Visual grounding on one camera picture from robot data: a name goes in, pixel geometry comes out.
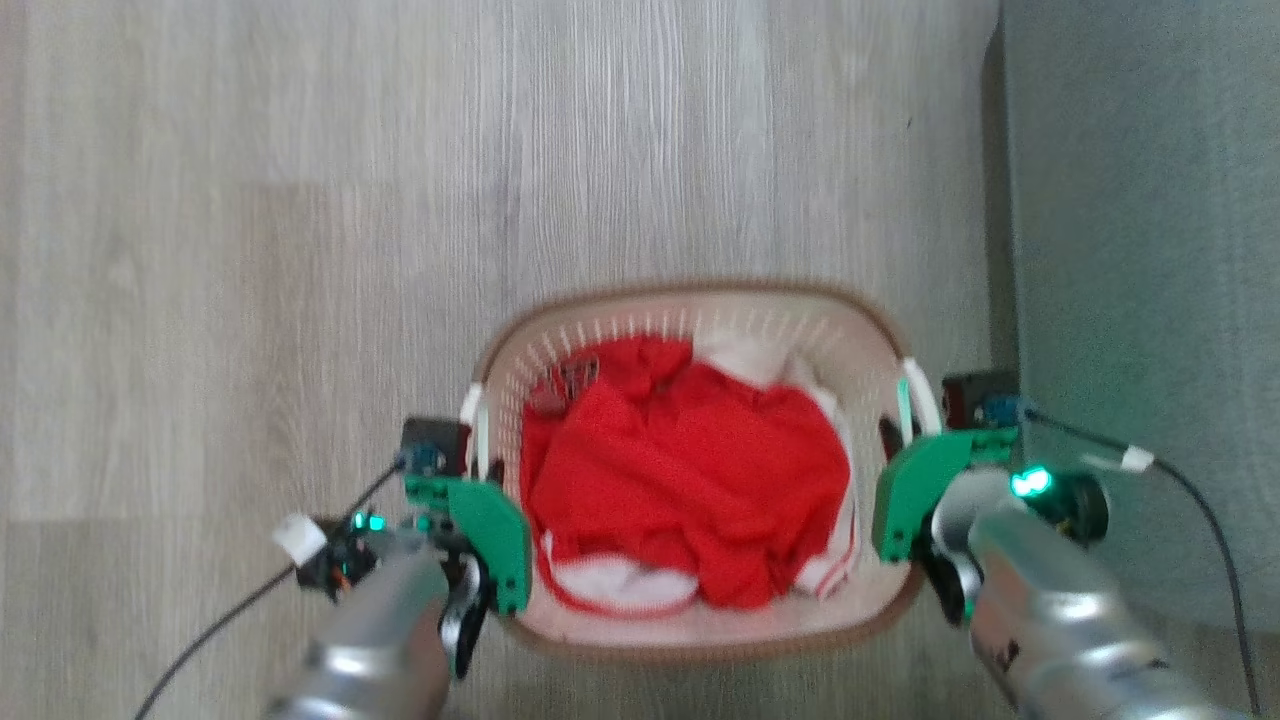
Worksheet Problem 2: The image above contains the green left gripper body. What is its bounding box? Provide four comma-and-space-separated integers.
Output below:
404, 474, 534, 616

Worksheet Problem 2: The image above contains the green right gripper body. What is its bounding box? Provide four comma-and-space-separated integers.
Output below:
871, 427, 1018, 564

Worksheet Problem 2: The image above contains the beige plastic laundry basket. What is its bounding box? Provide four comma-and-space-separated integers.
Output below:
459, 281, 943, 662

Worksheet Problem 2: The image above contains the white garment with red trim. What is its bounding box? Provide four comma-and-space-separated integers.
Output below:
540, 334, 862, 617

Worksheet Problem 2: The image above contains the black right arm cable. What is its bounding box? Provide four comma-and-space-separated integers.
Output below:
1020, 405, 1263, 719

